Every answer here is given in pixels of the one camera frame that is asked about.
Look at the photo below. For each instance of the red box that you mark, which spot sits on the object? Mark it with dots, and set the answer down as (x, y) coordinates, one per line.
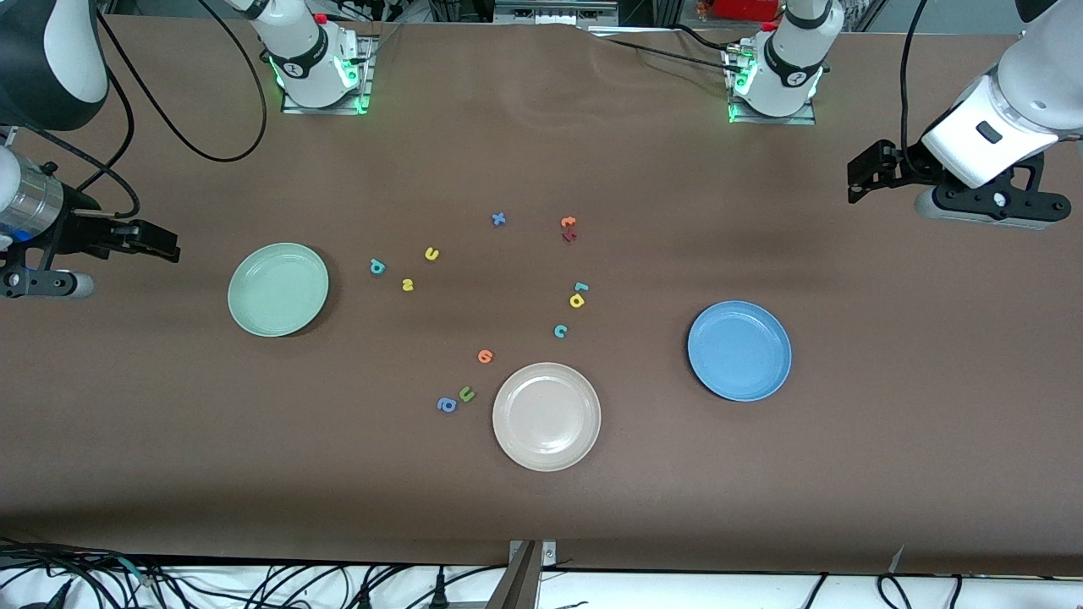
(744, 8)

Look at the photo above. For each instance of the brown table cover sheet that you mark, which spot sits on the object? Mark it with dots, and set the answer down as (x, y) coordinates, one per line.
(541, 507)

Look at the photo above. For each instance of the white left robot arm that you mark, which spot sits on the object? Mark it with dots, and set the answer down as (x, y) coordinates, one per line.
(1041, 85)

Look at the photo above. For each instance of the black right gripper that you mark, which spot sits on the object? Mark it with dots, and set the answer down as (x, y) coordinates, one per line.
(82, 231)

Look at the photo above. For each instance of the blue foam letter a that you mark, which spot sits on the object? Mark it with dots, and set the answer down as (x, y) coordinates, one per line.
(453, 408)

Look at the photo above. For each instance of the grey metal device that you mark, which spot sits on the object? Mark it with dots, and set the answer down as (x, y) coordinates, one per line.
(550, 10)

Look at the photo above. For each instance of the grey aluminium profile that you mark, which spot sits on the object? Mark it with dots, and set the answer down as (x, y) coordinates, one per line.
(516, 584)

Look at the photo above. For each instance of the blue plate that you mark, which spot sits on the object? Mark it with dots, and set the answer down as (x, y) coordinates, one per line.
(739, 351)

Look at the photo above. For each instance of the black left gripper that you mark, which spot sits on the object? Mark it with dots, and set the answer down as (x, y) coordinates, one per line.
(904, 169)

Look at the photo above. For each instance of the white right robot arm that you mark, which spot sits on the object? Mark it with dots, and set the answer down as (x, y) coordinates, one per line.
(51, 51)

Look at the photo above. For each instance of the pale green plate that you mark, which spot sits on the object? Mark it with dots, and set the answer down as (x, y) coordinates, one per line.
(277, 289)

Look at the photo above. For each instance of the beige plate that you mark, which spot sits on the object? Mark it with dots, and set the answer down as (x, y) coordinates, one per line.
(546, 416)

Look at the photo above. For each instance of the small silver bracket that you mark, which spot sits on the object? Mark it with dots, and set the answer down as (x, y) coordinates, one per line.
(548, 554)

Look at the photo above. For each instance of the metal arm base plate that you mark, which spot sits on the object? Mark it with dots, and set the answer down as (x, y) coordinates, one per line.
(326, 108)
(774, 120)

